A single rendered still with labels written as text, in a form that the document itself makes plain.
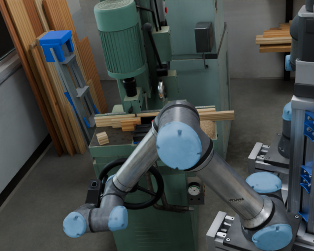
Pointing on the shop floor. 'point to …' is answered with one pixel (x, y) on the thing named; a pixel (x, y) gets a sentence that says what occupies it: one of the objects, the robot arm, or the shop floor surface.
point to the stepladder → (65, 47)
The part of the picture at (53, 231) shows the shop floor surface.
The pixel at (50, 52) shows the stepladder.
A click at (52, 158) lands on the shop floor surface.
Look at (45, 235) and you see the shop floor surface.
